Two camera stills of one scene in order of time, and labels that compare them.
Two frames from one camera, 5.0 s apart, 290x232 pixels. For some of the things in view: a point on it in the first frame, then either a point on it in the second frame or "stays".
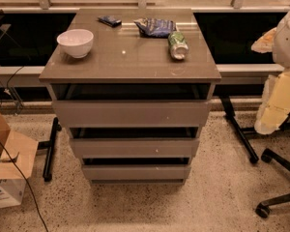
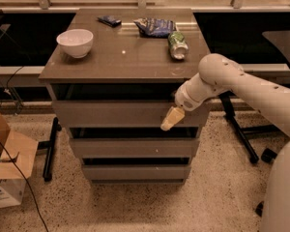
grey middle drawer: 133,148 stays
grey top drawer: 128,113 stays
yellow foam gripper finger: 281,95 -> 182,99
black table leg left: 49,144 stays
